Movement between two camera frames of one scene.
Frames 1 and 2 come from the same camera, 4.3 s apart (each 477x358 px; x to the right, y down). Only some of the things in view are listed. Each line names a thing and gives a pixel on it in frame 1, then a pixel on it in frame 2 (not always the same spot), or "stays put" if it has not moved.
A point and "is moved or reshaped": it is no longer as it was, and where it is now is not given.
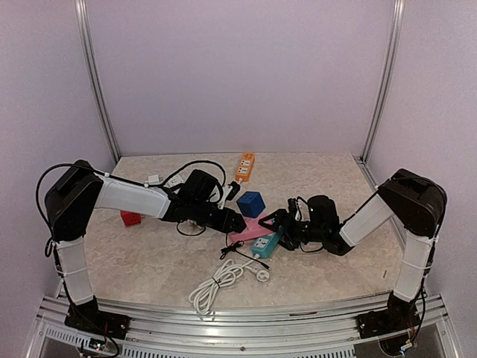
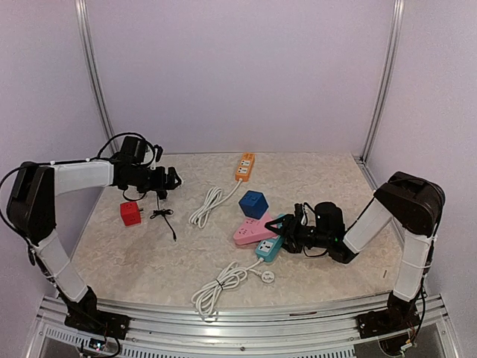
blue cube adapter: x=251 y=203 stays put
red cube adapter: x=130 y=218 stays put
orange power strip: x=245 y=167 stays put
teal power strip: x=264 y=246 is moved or reshaped
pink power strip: x=253 y=230 is moved or reshaped
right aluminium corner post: x=383 y=92 stays put
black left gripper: x=226 y=224 → x=161 y=183
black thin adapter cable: x=233 y=246 is moved or reshaped
